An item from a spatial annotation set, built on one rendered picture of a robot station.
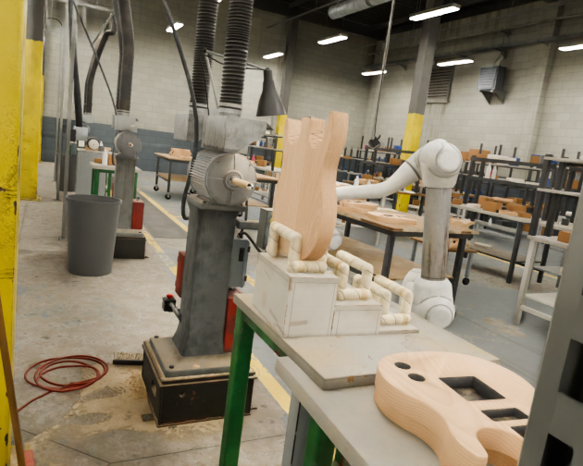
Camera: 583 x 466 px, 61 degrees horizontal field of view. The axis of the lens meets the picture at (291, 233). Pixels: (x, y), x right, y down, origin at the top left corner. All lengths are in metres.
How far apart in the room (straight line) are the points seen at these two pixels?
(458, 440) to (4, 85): 1.62
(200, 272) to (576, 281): 2.36
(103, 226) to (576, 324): 4.75
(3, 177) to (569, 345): 1.77
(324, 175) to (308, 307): 0.36
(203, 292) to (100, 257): 2.51
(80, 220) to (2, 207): 3.04
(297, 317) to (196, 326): 1.36
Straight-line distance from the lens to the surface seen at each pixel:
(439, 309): 2.04
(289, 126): 1.53
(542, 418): 0.30
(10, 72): 1.87
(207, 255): 2.55
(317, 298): 1.37
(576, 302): 0.27
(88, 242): 4.94
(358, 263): 1.49
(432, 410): 1.03
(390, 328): 1.54
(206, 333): 2.69
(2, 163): 1.88
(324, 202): 1.27
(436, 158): 1.96
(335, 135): 1.26
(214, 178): 2.32
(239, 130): 2.05
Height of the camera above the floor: 1.44
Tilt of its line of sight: 10 degrees down
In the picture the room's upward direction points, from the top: 8 degrees clockwise
